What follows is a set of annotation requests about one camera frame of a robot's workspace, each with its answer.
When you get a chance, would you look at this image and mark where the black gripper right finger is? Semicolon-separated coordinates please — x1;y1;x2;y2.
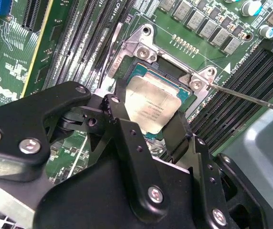
162;111;271;229

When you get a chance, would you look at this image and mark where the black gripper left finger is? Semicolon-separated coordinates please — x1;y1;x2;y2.
0;78;170;223

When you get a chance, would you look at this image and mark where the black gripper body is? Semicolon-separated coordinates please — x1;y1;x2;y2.
35;155;206;229

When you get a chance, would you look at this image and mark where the thin metal locking lever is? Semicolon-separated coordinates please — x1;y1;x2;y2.
208;82;273;113
99;22;123;93

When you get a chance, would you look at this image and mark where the silver square CPU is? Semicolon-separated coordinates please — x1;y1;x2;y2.
124;62;192;141

